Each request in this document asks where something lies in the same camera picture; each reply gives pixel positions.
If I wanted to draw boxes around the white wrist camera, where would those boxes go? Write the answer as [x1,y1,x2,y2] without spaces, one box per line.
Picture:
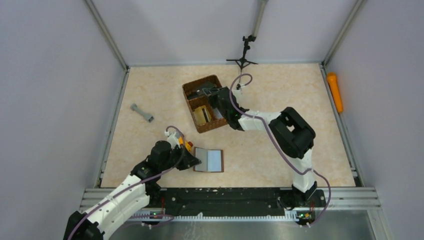
[164,130,182,148]
[232,84,244,99]

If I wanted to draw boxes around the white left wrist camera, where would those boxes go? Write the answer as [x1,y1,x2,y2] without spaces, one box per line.
[164,130,182,148]

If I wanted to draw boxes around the yellow toy car block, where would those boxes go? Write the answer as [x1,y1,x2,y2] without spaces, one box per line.
[178,137,194,152]

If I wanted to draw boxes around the black mini tripod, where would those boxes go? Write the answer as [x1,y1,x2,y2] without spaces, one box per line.
[226,35,258,74]

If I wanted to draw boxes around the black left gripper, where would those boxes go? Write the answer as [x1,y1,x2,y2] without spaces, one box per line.
[159,143,201,171]

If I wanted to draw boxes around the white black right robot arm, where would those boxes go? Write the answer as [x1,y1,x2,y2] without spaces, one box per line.
[204,87,317,206]

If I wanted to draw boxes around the brown leather card holder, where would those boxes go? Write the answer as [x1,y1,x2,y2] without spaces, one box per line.
[193,147,225,173]

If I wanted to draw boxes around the gold cards in basket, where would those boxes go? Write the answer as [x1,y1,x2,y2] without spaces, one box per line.
[192,105,213,126]

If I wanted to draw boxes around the black VIP credit card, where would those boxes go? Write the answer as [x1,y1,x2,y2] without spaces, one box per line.
[194,81,220,96]

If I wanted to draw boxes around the grey plastic dumbbell piece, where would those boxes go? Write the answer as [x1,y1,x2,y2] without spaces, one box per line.
[130,103,155,123]

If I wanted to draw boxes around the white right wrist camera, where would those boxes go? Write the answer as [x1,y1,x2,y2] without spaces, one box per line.
[232,84,244,99]

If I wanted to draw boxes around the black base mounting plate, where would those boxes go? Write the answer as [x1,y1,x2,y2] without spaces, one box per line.
[147,187,326,217]

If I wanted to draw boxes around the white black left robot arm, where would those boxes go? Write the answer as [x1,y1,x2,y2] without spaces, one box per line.
[63,138,201,240]

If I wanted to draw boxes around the black cards in basket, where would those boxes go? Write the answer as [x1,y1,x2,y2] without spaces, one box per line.
[187,89,208,100]

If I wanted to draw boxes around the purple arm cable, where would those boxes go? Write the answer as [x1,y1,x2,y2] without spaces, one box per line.
[67,125,186,240]
[228,73,332,226]

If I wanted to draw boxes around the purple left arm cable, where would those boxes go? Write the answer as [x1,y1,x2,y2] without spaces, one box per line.
[67,125,186,240]

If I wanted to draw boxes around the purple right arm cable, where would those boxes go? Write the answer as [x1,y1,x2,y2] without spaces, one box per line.
[228,73,332,226]

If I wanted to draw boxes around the brown wicker divided basket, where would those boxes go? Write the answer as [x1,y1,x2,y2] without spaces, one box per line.
[182,75,228,134]

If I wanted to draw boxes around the orange cylinder handle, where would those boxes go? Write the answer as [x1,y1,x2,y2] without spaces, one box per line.
[326,72,344,113]

